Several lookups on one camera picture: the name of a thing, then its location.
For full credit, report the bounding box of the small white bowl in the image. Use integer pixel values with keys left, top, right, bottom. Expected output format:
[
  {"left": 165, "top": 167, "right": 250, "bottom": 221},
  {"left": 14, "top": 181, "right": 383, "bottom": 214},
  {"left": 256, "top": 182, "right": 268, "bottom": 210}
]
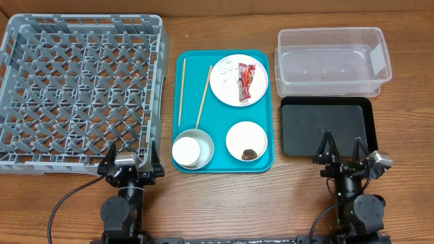
[{"left": 226, "top": 121, "right": 268, "bottom": 162}]

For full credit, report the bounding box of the black plastic waste tray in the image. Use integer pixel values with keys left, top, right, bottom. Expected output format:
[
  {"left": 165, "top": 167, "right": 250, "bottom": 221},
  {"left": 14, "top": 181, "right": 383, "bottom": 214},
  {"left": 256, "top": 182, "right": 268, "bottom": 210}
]
[{"left": 281, "top": 96, "right": 378, "bottom": 157}]

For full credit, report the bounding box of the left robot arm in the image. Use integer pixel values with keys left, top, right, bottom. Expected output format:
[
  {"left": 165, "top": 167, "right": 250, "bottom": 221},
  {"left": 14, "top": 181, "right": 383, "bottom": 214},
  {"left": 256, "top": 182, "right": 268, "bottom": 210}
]
[{"left": 98, "top": 142, "right": 165, "bottom": 244}]

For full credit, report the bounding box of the brown food scrap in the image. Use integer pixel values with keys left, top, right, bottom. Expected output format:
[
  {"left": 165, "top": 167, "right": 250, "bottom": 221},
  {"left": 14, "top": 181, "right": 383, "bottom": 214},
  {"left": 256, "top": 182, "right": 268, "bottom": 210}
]
[{"left": 241, "top": 149, "right": 258, "bottom": 161}]

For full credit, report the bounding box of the light grey bowl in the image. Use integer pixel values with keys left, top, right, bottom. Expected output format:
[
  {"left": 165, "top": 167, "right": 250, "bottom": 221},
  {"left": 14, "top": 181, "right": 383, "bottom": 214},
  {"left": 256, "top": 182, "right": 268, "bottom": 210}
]
[{"left": 172, "top": 129, "right": 214, "bottom": 170}]

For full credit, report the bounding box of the red snack wrapper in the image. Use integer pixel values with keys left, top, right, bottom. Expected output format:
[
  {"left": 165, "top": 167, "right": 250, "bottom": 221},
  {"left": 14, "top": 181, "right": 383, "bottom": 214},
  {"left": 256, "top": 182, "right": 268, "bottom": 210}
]
[{"left": 237, "top": 62, "right": 256, "bottom": 102}]

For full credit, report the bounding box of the grey plastic dishwasher rack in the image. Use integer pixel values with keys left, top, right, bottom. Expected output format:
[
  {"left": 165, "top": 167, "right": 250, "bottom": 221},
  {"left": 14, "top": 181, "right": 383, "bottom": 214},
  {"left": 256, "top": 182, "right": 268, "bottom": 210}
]
[{"left": 1, "top": 14, "right": 170, "bottom": 175}]

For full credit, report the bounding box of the large white round plate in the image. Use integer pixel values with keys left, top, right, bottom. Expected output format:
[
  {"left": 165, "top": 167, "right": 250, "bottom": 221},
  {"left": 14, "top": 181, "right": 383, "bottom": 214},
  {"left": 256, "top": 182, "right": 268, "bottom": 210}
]
[{"left": 210, "top": 54, "right": 269, "bottom": 107}]

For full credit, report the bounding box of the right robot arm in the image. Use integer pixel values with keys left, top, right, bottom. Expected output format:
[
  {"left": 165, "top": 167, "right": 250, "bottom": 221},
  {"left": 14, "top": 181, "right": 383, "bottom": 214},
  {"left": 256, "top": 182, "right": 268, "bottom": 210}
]
[{"left": 309, "top": 131, "right": 393, "bottom": 243}]

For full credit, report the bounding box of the wooden chopstick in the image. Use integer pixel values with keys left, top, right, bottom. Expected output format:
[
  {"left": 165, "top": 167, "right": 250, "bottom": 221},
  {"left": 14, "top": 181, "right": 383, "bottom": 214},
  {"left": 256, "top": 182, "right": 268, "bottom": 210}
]
[
  {"left": 178, "top": 58, "right": 186, "bottom": 126},
  {"left": 195, "top": 65, "right": 213, "bottom": 129}
]

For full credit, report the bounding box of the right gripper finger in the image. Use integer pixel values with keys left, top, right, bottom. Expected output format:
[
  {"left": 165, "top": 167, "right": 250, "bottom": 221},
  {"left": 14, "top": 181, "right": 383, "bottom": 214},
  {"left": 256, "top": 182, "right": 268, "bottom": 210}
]
[
  {"left": 316, "top": 130, "right": 340, "bottom": 157},
  {"left": 352, "top": 137, "right": 370, "bottom": 160}
]

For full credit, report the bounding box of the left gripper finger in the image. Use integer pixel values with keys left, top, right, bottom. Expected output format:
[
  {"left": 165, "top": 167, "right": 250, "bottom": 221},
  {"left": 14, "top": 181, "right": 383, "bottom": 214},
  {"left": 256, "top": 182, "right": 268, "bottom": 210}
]
[
  {"left": 151, "top": 140, "right": 161, "bottom": 168},
  {"left": 101, "top": 143, "right": 117, "bottom": 166}
]

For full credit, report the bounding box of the teal plastic serving tray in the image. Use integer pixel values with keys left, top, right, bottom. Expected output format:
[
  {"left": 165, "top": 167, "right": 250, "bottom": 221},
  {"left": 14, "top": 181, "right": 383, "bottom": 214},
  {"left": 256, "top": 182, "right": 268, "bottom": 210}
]
[{"left": 172, "top": 49, "right": 275, "bottom": 174}]

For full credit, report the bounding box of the white paper cup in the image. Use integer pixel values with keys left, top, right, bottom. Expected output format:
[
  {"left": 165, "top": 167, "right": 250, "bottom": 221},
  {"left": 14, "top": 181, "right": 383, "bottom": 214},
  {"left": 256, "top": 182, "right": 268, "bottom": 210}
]
[{"left": 172, "top": 137, "right": 201, "bottom": 166}]

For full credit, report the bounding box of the white tissue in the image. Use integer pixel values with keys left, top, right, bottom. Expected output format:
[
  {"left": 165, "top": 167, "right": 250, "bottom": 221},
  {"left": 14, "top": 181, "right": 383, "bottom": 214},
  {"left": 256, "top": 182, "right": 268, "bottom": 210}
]
[{"left": 218, "top": 60, "right": 237, "bottom": 83}]

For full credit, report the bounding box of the clear plastic waste bin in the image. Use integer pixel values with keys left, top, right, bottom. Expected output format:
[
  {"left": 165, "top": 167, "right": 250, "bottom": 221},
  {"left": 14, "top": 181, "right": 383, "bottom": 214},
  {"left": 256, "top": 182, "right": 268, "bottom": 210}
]
[{"left": 275, "top": 27, "right": 393, "bottom": 98}]

